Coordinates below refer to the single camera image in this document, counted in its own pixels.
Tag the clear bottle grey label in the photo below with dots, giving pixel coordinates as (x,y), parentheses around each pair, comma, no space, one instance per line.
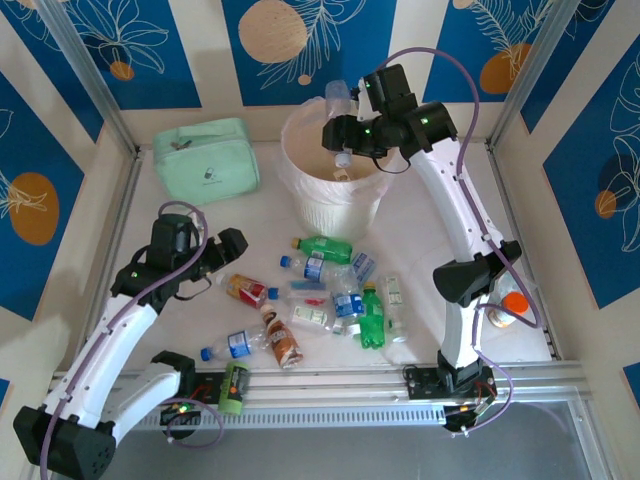
(337,100)

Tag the amber drink bottle red label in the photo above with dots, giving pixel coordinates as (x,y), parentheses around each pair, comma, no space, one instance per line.
(247,290)

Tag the clear bottle cream label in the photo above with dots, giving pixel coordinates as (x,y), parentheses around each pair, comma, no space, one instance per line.
(341,175)

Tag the clear bottle blue label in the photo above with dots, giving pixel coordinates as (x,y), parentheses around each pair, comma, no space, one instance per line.
(239,344)
(314,268)

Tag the slim clear bottle blue insert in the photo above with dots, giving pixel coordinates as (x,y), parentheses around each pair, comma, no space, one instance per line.
(305,286)

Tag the small green soda bottle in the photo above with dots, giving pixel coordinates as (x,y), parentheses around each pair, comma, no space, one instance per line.
(372,325)
(325,248)

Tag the slim clear bottle red insert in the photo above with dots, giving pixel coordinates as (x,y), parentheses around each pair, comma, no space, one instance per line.
(312,302)

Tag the brown chocolate drink bottle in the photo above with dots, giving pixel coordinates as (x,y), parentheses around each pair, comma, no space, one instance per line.
(282,345)

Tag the crushed large bottle blue label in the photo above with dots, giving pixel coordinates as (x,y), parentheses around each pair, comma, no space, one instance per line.
(348,303)

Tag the clear bottle blue-white label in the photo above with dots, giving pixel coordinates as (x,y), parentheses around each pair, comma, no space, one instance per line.
(364,265)

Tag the orange cap juice bottle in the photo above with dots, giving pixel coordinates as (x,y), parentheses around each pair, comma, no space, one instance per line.
(515,305)

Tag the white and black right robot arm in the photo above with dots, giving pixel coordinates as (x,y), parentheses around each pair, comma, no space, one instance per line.
(450,200)

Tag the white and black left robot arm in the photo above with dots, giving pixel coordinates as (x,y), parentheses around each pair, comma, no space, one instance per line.
(125,325)

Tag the white ribbed plastic bin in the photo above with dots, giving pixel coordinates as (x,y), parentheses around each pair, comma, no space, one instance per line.
(335,215)

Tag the mint green zip pouch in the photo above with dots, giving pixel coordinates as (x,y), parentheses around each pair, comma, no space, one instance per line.
(210,165)

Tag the metal zipper pull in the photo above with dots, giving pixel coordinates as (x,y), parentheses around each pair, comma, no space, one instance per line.
(179,145)

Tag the green cylinder with black label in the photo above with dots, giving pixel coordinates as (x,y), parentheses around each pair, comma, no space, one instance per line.
(230,400)

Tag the black connector board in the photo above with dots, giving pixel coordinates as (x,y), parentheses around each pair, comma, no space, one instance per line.
(192,417)
(457,422)

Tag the grey metal sheet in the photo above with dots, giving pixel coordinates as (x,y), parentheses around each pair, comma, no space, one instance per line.
(325,455)

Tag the aluminium table side rail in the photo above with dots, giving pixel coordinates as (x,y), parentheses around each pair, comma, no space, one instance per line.
(125,200)
(507,200)

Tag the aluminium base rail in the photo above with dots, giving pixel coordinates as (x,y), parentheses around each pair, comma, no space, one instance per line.
(325,385)

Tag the aluminium frame post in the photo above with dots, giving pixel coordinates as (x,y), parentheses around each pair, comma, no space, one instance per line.
(541,65)
(84,65)

